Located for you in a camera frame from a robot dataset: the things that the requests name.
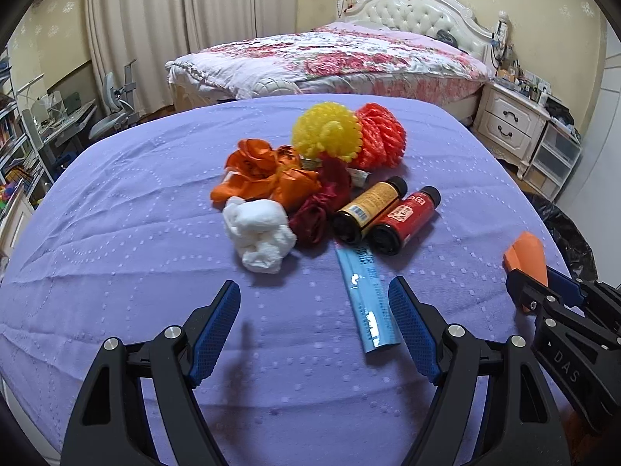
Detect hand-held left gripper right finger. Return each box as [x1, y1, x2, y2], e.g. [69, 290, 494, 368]
[388, 276, 566, 466]

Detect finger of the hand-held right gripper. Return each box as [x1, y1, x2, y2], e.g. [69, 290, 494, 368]
[547, 266, 621, 333]
[506, 267, 551, 315]

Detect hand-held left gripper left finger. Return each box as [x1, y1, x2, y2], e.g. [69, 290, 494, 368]
[61, 280, 242, 466]

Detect orange wrapper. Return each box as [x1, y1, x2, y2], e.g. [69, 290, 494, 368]
[503, 231, 550, 314]

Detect long light blue box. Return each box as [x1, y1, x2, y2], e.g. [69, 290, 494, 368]
[335, 245, 402, 354]

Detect trash bin with black bag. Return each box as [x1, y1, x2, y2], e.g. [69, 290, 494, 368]
[524, 192, 598, 283]

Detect white tissue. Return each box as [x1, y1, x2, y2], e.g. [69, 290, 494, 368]
[222, 196, 298, 273]

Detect red bottle with black cap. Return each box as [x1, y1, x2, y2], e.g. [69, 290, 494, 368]
[369, 186, 441, 256]

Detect brown bottle with yellow label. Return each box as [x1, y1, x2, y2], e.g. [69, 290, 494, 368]
[332, 176, 408, 246]

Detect orange plastic bag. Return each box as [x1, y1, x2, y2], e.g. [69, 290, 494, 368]
[210, 139, 323, 212]

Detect purple tablecloth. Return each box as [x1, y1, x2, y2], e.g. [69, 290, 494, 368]
[0, 93, 578, 466]

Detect translucent plastic drawer unit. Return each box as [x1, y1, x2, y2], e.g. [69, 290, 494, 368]
[521, 119, 582, 202]

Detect white nightstand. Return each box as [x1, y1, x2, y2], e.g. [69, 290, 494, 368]
[473, 80, 551, 180]

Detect white wardrobe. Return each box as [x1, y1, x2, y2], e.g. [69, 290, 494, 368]
[589, 49, 621, 205]

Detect red-orange foam fruit net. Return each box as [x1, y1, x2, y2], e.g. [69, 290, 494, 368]
[356, 103, 407, 172]

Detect cluster of small bottles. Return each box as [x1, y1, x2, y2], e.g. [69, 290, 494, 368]
[494, 41, 554, 104]

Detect yellow foam fruit net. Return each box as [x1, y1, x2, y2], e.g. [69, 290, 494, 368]
[292, 102, 364, 163]

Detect grey desk chair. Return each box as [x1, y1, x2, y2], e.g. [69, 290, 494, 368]
[88, 61, 141, 139]

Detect desk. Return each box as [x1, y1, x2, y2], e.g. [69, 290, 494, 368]
[19, 94, 98, 156]

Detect bookshelf with books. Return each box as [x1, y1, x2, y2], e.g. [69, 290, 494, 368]
[0, 49, 54, 258]

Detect pink floral quilt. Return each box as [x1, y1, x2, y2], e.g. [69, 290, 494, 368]
[165, 22, 496, 103]

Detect white bed with tufted headboard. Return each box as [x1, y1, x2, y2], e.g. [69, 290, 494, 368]
[165, 0, 508, 122]

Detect beige curtains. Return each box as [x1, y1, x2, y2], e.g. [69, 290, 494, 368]
[85, 0, 299, 117]

